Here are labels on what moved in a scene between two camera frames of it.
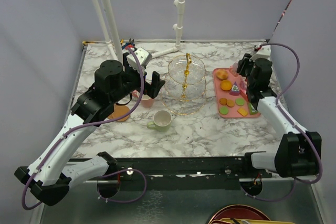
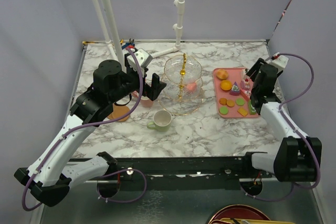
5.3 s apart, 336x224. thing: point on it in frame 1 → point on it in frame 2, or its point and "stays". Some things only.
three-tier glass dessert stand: [184, 91] stays
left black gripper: [151, 89] stays
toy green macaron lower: [223, 110] stays
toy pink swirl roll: [234, 69] → [191, 87]
